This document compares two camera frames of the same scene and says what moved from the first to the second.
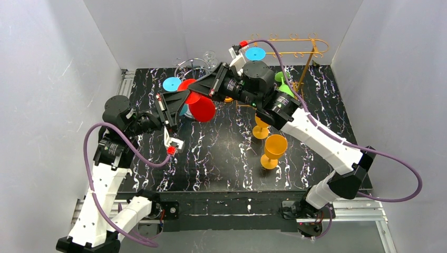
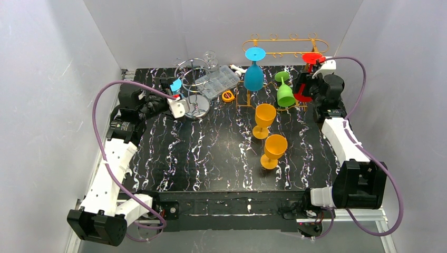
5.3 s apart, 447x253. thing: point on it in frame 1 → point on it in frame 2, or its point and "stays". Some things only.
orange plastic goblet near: x=275 y=146 stays
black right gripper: x=218 y=80 → x=304 y=86
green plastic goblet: x=281 y=76 stays
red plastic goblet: x=201 y=107 → x=311 y=58
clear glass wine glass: x=211 y=61 stays
